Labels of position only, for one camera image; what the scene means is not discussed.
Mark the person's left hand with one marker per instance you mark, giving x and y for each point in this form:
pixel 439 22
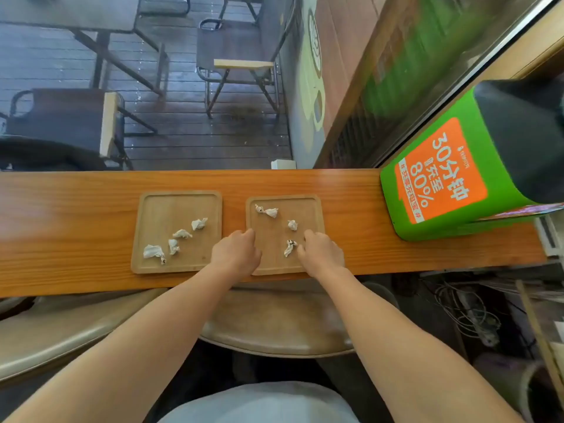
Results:
pixel 235 255

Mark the person's right hand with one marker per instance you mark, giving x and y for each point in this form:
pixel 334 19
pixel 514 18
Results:
pixel 321 255

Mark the wooden tray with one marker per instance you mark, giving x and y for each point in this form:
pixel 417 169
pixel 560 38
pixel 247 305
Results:
pixel 163 215
pixel 273 233

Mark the person's right forearm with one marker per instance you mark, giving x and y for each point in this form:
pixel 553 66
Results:
pixel 396 356

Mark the person's left forearm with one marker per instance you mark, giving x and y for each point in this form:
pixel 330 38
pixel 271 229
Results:
pixel 132 356

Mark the person's light grey shirt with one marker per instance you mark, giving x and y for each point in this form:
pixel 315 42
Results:
pixel 264 405

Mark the beige leather stool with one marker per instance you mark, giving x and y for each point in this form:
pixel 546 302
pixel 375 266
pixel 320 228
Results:
pixel 66 330
pixel 273 321

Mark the small white box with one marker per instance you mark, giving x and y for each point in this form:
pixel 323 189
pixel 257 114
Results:
pixel 283 165

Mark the green power bank kiosk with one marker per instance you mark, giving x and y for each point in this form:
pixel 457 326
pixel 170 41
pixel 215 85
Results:
pixel 440 180

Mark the white power strip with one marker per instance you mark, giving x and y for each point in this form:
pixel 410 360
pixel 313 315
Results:
pixel 478 323

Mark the dark folding chair wooden armrests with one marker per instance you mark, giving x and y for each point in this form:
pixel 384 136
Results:
pixel 57 118
pixel 238 39

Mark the dark outdoor folding table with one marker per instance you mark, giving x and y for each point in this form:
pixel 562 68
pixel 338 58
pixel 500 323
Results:
pixel 66 13

